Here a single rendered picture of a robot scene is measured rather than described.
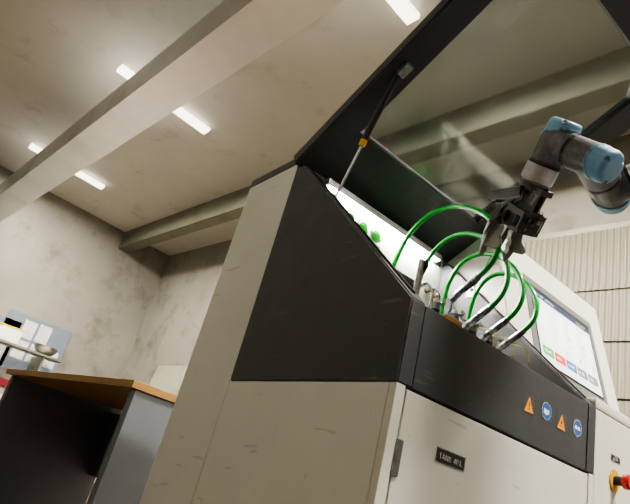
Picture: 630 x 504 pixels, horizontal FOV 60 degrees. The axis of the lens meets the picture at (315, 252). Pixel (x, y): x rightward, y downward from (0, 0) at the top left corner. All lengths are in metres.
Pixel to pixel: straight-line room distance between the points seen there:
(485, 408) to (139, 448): 1.57
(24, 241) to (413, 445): 9.86
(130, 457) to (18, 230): 8.45
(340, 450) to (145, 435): 1.46
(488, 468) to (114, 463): 1.56
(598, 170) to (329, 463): 0.80
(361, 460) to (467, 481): 0.23
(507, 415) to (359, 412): 0.35
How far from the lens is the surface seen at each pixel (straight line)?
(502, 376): 1.23
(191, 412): 1.57
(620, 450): 1.68
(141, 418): 2.39
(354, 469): 1.00
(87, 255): 10.88
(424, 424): 1.03
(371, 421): 1.00
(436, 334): 1.07
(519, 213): 1.35
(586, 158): 1.29
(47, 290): 10.58
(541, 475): 1.35
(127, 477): 2.40
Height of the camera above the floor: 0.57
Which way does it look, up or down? 24 degrees up
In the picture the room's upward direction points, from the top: 16 degrees clockwise
